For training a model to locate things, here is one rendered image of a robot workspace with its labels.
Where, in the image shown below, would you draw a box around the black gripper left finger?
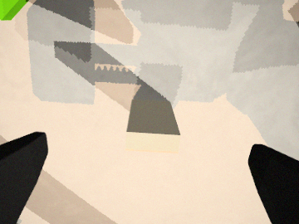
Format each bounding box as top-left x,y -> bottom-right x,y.
0,131 -> 49,224

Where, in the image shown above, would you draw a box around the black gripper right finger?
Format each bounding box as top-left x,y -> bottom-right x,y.
248,144 -> 299,224

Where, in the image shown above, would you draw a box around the grey domino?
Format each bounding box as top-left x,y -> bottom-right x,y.
125,99 -> 180,154

